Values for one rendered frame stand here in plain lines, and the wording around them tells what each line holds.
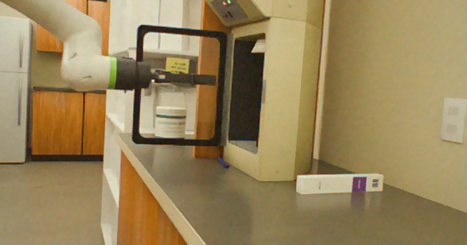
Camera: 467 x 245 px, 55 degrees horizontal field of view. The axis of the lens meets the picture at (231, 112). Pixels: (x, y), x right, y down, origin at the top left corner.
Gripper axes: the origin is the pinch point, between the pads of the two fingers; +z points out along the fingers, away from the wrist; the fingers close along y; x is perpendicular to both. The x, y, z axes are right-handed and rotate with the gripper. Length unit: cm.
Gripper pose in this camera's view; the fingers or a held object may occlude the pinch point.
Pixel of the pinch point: (203, 79)
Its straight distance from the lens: 134.4
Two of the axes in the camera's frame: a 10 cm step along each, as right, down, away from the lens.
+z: 9.3, 0.4, 3.7
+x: -0.7, 9.9, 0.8
